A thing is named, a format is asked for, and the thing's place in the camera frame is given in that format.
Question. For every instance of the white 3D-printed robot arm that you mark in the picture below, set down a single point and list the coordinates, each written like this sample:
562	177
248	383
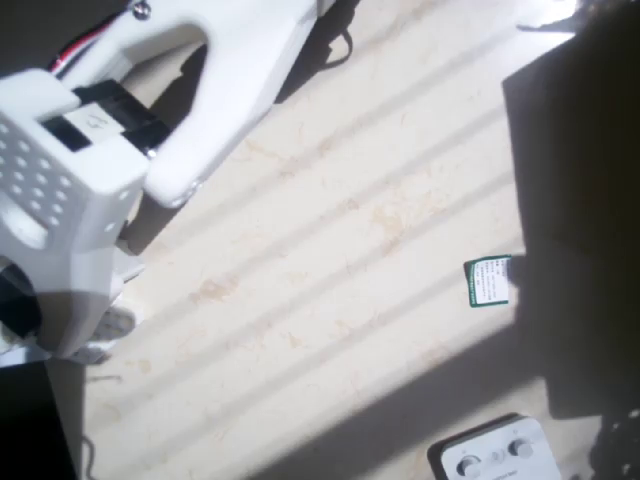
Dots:
240	75

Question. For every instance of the black textured object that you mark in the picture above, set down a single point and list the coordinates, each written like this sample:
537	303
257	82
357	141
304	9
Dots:
620	445

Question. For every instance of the green-bordered white card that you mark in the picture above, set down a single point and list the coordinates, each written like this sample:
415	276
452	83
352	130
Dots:
487	282

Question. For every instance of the black pointed object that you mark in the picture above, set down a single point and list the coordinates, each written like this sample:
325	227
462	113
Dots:
560	26

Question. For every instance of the white device with two knobs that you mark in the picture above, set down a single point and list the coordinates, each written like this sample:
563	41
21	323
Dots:
495	450

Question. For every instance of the black rectangular object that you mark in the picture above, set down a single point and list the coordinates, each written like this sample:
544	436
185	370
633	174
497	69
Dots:
30	425

